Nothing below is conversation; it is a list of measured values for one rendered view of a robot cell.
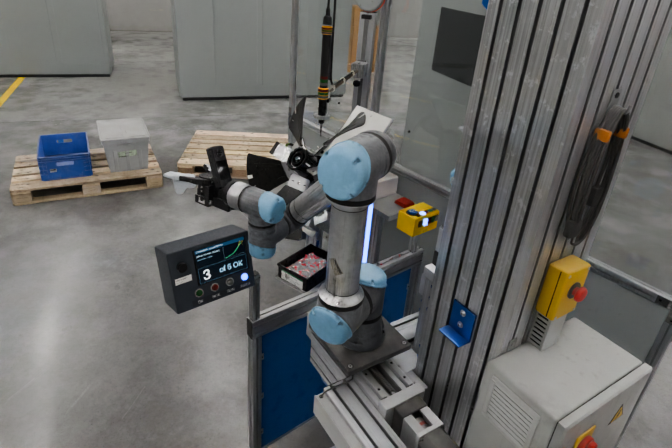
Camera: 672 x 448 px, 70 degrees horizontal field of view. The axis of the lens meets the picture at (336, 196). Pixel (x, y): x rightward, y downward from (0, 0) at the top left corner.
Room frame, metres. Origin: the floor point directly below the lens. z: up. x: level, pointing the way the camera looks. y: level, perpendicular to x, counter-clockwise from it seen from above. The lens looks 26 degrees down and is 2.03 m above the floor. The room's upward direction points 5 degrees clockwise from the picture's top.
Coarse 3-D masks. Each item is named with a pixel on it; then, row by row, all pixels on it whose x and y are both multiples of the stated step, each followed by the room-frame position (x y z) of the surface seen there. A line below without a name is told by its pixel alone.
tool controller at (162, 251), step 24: (192, 240) 1.22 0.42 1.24; (216, 240) 1.21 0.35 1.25; (240, 240) 1.26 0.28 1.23; (168, 264) 1.11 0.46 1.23; (192, 264) 1.15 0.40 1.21; (216, 264) 1.19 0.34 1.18; (240, 264) 1.23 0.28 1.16; (168, 288) 1.12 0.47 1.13; (192, 288) 1.13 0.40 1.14; (240, 288) 1.21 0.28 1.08
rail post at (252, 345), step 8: (248, 336) 1.33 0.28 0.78; (248, 344) 1.33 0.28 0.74; (256, 344) 1.33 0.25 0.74; (248, 352) 1.33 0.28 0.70; (256, 352) 1.33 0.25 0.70; (248, 360) 1.33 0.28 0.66; (256, 360) 1.33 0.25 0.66; (248, 368) 1.33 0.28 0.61; (256, 368) 1.33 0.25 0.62; (248, 376) 1.33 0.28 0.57; (256, 376) 1.33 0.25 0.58; (248, 384) 1.33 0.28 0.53; (256, 384) 1.33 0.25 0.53; (248, 392) 1.33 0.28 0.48; (256, 392) 1.33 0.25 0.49; (248, 400) 1.33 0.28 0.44; (256, 400) 1.33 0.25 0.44; (248, 408) 1.33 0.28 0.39; (256, 408) 1.33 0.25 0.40; (248, 416) 1.33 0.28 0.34; (256, 416) 1.33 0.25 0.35; (248, 424) 1.33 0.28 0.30; (256, 424) 1.33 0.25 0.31; (248, 432) 1.33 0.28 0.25; (256, 432) 1.33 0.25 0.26; (256, 440) 1.32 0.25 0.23
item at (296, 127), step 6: (300, 102) 2.28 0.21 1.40; (300, 108) 2.25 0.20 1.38; (294, 114) 2.31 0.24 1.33; (300, 114) 2.22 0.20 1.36; (294, 120) 2.28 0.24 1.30; (300, 120) 2.19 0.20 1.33; (294, 126) 2.27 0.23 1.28; (300, 126) 2.17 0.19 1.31; (294, 132) 2.26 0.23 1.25; (300, 132) 2.14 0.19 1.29; (300, 138) 2.12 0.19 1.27; (300, 144) 2.13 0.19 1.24
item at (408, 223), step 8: (408, 208) 1.88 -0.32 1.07; (416, 208) 1.88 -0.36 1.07; (424, 208) 1.89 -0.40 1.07; (400, 216) 1.84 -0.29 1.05; (408, 216) 1.81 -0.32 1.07; (416, 216) 1.81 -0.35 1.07; (424, 216) 1.82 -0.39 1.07; (400, 224) 1.84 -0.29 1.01; (408, 224) 1.80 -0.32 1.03; (416, 224) 1.79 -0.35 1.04; (432, 224) 1.86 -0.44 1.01; (408, 232) 1.80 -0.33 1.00; (416, 232) 1.79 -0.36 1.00
